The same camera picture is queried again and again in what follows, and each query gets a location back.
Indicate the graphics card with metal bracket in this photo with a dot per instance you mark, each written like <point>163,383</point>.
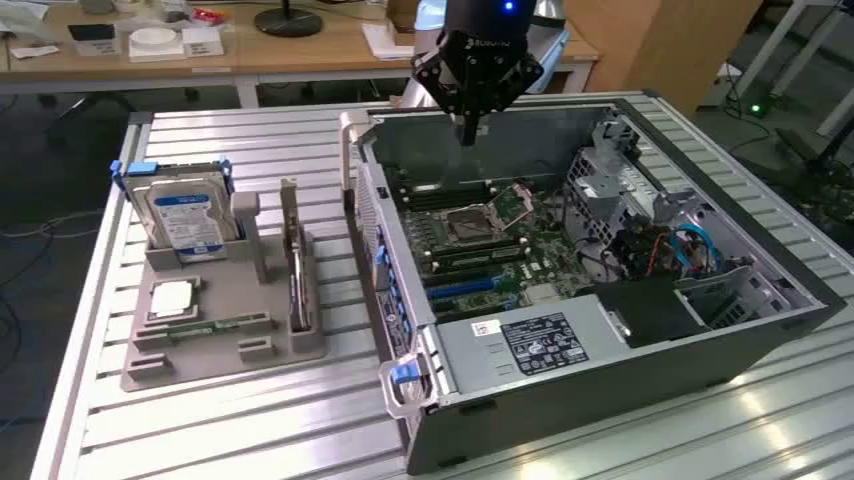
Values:
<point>296,260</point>

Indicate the grey power supply unit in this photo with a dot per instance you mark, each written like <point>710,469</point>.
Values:
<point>480,360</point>

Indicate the grey parts rack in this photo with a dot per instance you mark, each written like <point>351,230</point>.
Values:
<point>227,360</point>

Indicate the blue slot latch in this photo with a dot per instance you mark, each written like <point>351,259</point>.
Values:
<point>379,255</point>

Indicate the red packet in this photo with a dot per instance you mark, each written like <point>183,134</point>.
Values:
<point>208,15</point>

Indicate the long PCIe expansion slot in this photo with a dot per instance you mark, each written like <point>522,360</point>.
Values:
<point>460,274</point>
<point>460,289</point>

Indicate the white desk frame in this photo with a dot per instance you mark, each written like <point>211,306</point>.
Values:
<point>794,40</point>

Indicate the CPU socket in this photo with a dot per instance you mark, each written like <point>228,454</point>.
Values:
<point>470,225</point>

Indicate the silver metal drive bracket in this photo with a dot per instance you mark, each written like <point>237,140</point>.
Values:
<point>734,300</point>

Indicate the silver disk bay cage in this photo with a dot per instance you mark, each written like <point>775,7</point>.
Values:
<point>600,175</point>

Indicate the metal socket cover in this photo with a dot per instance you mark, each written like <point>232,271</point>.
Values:
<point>514,202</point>

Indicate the clear plastic bag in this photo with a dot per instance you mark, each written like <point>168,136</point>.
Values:
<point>23,20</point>

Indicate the black chair base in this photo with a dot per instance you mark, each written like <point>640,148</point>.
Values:
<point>87,107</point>

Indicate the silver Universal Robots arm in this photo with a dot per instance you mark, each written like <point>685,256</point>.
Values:
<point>427,30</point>

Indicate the hard disk with blue caddy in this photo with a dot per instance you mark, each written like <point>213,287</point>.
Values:
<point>187,220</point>

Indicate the silver CPU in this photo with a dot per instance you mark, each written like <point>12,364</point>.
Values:
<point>175,300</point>

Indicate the brown cardboard box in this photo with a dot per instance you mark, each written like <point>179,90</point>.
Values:
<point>400,15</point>

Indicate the wooden cabinet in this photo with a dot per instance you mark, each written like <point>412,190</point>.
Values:
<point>667,50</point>

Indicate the green motherboard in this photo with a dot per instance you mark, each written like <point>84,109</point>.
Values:
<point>534,260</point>

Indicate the black fan housing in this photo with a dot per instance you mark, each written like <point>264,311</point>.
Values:
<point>630,255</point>

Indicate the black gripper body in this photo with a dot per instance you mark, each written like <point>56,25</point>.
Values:
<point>483,45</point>

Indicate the white box black lid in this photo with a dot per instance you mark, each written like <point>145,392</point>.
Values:
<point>96,45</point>

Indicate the open black PC case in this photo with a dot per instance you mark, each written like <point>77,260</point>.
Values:
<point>600,400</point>

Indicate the small silver chipset heatsink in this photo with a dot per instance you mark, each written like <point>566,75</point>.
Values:
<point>548,295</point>

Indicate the wooden desk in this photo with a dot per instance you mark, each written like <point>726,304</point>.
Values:
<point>300,55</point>

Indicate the white box round insert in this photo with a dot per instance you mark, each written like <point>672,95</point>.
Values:
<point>156,42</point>

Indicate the plain white box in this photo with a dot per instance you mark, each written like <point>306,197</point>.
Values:
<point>201,42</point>

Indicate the black round lamp base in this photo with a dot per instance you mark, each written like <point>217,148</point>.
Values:
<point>288,22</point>

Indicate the white paper stack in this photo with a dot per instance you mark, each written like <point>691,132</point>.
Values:
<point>387,42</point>

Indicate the grey cup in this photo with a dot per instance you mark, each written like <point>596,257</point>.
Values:
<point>99,6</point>

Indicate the white paper slip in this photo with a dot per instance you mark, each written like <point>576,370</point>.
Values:
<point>33,51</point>

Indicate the green indicator light device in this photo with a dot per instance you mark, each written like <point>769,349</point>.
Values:
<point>755,107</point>

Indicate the black floor stand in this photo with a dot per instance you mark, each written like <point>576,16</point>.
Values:
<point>801,145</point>

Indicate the green RAM stick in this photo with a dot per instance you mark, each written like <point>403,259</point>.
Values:
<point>480,256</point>
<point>213,325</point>

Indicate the black plastic shroud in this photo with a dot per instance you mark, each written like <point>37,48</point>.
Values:
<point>640,310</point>

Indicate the black RAM slot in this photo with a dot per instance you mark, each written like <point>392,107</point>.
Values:
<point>443,188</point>
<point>447,201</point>
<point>474,245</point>

